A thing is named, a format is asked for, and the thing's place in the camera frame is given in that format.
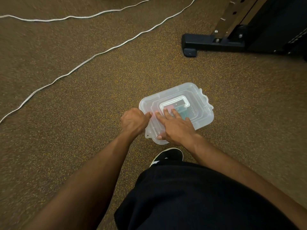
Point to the chrome perforated upright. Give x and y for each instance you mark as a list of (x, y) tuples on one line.
[(232, 14)]

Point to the person's right black shoe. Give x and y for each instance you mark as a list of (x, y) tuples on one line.
[(170, 154)]

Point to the person's left hand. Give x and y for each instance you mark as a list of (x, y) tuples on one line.
[(134, 122)]

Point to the black steel base beam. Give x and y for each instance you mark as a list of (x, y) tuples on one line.
[(203, 43)]

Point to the person's left forearm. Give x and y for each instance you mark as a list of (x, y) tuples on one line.
[(84, 186)]

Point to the metal weight stack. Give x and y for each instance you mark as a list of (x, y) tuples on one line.
[(299, 37)]

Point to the black shorts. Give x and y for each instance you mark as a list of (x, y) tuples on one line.
[(192, 201)]

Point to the person's right hand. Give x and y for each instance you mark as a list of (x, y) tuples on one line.
[(177, 129)]

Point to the clear plastic box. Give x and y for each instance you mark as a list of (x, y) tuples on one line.
[(199, 105)]

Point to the black weight machine tower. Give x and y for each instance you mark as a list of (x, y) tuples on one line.
[(275, 21)]

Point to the person's right forearm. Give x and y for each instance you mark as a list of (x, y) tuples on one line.
[(247, 174)]

